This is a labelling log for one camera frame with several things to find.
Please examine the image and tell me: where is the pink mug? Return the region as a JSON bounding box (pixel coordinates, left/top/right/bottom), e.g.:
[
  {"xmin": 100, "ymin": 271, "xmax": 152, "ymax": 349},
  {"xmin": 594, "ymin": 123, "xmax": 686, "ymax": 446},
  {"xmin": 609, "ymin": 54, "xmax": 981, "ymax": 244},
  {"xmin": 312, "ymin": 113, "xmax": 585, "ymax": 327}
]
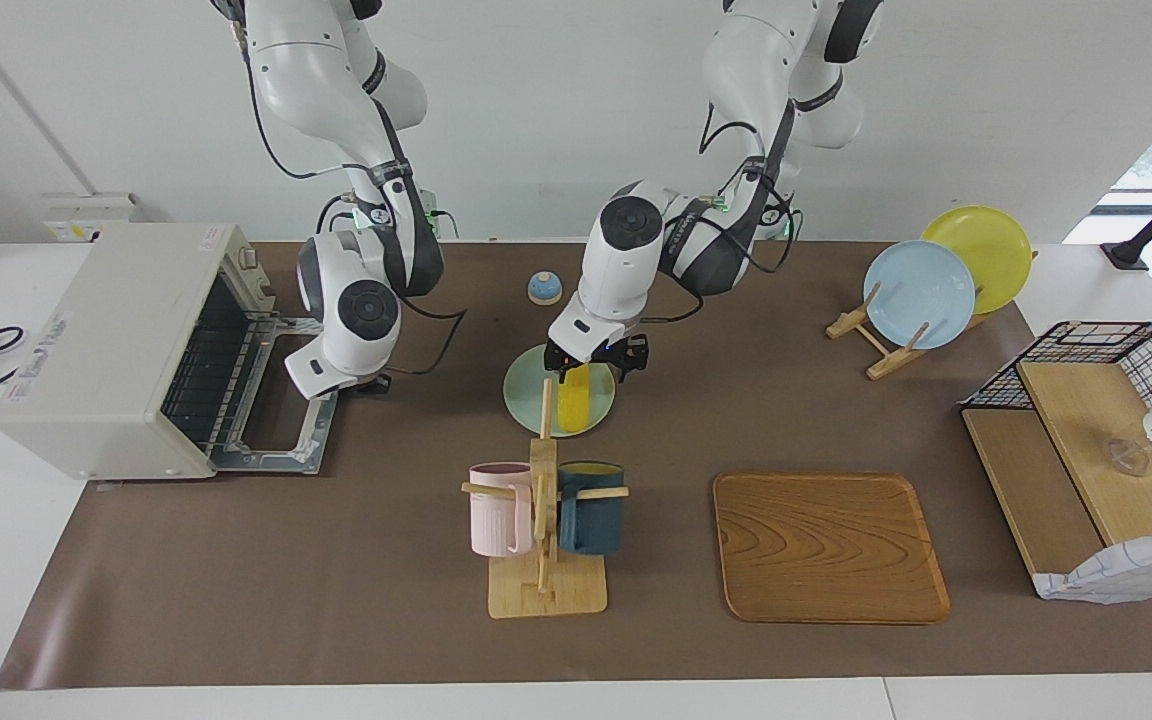
[{"xmin": 468, "ymin": 462, "xmax": 535, "ymax": 558}]

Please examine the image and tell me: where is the black wire basket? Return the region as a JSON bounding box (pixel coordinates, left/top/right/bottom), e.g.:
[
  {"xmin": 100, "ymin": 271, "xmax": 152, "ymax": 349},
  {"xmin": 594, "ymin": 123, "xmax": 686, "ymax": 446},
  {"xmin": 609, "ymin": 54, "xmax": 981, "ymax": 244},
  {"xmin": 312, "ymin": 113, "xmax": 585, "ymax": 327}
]
[{"xmin": 963, "ymin": 320, "xmax": 1152, "ymax": 506}]

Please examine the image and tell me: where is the wooden plate rack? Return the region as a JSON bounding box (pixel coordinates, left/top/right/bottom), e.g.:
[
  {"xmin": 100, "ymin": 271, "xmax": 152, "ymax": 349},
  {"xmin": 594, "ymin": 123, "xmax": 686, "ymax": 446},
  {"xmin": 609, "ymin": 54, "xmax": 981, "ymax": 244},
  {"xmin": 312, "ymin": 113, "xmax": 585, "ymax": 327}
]
[{"xmin": 826, "ymin": 250, "xmax": 1039, "ymax": 381}]

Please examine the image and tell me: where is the glass oven door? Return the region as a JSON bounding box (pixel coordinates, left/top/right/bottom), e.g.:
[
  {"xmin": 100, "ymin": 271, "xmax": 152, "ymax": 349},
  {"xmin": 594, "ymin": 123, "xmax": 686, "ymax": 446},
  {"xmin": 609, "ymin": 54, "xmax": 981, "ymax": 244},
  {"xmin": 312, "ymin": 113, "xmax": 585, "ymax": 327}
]
[{"xmin": 208, "ymin": 318, "xmax": 340, "ymax": 475}]

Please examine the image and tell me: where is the clear glass cup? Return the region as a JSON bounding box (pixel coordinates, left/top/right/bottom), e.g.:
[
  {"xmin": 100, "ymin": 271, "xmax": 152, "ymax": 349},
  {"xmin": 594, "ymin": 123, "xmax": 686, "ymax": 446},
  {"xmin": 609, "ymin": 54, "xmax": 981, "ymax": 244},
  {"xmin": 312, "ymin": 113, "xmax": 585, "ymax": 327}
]
[{"xmin": 1104, "ymin": 435, "xmax": 1152, "ymax": 478}]

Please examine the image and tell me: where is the oven wire rack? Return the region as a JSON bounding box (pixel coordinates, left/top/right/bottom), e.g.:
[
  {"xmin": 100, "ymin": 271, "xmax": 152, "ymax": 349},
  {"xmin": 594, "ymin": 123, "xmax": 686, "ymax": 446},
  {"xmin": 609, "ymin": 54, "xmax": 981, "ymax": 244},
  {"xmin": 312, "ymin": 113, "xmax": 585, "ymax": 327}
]
[{"xmin": 164, "ymin": 275, "xmax": 277, "ymax": 446}]

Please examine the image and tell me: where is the wooden stepped shelf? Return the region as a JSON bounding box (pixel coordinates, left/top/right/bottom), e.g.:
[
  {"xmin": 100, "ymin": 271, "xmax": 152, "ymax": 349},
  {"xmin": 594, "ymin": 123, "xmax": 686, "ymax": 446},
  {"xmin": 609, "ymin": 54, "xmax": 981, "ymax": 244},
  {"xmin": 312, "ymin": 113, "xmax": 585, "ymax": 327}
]
[{"xmin": 961, "ymin": 360, "xmax": 1152, "ymax": 601}]

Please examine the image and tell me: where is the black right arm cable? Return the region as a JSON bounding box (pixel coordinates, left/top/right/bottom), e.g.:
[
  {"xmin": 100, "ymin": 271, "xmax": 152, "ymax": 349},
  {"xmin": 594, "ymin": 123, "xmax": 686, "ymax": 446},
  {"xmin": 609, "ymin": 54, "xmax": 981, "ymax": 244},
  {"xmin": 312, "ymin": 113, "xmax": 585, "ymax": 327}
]
[{"xmin": 234, "ymin": 25, "xmax": 467, "ymax": 379}]

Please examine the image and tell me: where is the yellow corn cob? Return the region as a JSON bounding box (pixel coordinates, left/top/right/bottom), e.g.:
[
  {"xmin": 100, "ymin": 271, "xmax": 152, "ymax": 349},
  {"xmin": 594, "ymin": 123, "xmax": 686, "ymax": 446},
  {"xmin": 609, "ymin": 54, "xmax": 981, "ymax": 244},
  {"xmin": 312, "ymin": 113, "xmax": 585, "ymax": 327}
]
[{"xmin": 558, "ymin": 362, "xmax": 593, "ymax": 434}]

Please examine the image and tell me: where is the yellow plate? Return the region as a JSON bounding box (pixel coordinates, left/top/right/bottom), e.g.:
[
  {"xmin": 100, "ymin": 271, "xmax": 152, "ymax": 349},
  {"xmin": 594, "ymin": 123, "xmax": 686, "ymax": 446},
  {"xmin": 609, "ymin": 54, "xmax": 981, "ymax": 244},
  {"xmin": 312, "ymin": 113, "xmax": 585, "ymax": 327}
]
[{"xmin": 921, "ymin": 206, "xmax": 1034, "ymax": 316}]

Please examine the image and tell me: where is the pale green plate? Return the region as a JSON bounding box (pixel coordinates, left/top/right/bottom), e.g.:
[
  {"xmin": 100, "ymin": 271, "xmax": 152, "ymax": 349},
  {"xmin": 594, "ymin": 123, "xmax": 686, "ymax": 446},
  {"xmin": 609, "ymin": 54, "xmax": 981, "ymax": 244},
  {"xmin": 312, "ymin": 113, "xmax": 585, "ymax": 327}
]
[{"xmin": 503, "ymin": 343, "xmax": 617, "ymax": 438}]

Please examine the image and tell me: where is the wooden mug rack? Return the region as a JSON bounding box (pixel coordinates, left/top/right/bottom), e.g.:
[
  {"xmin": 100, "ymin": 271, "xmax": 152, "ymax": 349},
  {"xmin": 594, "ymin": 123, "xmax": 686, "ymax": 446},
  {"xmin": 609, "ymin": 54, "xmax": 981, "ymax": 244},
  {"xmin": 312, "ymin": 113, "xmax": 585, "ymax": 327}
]
[{"xmin": 461, "ymin": 378, "xmax": 631, "ymax": 619}]

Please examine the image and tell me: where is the white socket box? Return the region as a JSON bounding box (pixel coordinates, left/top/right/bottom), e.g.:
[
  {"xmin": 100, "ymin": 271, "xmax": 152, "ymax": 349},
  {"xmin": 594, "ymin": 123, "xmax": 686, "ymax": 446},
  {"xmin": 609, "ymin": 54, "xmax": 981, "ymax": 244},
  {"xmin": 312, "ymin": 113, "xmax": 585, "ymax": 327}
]
[{"xmin": 41, "ymin": 193, "xmax": 147, "ymax": 244}]

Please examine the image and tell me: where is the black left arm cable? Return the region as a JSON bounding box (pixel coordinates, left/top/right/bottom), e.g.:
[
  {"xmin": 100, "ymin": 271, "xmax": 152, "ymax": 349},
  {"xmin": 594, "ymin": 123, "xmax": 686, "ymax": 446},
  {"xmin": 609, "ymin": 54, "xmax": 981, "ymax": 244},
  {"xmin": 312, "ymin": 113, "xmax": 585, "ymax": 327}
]
[{"xmin": 636, "ymin": 100, "xmax": 807, "ymax": 326}]

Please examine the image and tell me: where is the dark teal mug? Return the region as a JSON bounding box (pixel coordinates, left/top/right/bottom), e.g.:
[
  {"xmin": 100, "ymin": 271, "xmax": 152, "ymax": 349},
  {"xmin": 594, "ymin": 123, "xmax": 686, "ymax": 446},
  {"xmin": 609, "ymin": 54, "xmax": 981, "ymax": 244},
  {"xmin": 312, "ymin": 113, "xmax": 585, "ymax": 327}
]
[{"xmin": 558, "ymin": 460, "xmax": 627, "ymax": 557}]

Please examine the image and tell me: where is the brown table mat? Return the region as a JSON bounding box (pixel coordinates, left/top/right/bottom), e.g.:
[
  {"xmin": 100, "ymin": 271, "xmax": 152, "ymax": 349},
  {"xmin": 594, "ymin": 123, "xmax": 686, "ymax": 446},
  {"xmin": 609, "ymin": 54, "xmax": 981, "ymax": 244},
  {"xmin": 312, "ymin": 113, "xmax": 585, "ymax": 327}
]
[{"xmin": 0, "ymin": 240, "xmax": 1152, "ymax": 691}]

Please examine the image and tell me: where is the wooden tray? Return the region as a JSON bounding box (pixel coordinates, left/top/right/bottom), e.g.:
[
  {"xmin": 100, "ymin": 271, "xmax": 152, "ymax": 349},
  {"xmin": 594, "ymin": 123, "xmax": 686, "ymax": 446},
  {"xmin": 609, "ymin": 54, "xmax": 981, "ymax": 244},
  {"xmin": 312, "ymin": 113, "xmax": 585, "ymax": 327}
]
[{"xmin": 713, "ymin": 472, "xmax": 951, "ymax": 626}]

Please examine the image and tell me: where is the white toaster oven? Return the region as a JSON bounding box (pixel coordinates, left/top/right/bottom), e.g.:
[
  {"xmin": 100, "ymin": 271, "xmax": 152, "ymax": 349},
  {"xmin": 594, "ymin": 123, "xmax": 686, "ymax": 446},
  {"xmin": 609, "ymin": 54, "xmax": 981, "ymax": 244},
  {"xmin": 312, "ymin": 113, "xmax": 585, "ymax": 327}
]
[{"xmin": 0, "ymin": 222, "xmax": 282, "ymax": 481}]

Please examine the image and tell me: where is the light blue plate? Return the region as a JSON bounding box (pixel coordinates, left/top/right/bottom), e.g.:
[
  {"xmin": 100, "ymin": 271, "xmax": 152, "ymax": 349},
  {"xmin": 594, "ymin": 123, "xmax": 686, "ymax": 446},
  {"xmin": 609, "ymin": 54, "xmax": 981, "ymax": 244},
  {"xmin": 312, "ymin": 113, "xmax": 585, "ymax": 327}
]
[{"xmin": 863, "ymin": 240, "xmax": 977, "ymax": 351}]

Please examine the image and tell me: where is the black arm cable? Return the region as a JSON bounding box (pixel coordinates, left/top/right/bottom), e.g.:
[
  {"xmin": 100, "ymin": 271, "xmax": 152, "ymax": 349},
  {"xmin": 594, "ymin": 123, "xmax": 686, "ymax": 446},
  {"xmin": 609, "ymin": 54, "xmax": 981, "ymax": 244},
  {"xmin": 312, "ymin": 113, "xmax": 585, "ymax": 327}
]
[
  {"xmin": 234, "ymin": 25, "xmax": 467, "ymax": 379},
  {"xmin": 636, "ymin": 100, "xmax": 807, "ymax": 326}
]

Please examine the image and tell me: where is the white checked cloth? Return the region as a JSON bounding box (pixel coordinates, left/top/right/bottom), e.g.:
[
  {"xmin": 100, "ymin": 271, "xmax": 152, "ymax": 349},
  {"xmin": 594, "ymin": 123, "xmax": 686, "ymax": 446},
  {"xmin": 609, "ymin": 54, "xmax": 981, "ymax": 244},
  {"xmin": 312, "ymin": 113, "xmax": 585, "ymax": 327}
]
[{"xmin": 1031, "ymin": 528, "xmax": 1152, "ymax": 605}]

